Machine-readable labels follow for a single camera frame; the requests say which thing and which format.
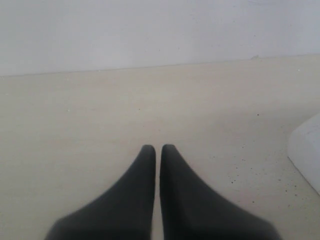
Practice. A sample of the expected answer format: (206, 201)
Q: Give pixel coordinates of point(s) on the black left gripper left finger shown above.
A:
(123, 212)

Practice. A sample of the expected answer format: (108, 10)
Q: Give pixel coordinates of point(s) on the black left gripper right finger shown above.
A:
(191, 210)

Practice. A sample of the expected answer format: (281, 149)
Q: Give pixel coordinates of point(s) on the white mannequin head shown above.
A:
(304, 150)

